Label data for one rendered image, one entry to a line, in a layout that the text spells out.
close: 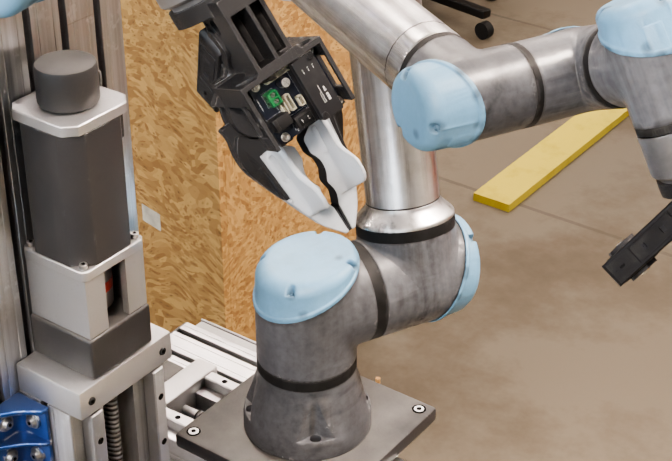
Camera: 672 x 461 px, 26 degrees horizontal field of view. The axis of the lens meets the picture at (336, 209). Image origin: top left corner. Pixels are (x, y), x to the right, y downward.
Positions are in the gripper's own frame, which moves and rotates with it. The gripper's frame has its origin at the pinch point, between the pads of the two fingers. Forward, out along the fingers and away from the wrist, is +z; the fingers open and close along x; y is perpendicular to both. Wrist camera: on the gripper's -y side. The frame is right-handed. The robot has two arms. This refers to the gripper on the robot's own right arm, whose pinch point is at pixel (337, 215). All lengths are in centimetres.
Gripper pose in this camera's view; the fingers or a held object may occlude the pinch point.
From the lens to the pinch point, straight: 111.6
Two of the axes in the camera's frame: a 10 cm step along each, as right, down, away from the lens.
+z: 4.9, 8.2, 3.0
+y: 3.9, 0.9, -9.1
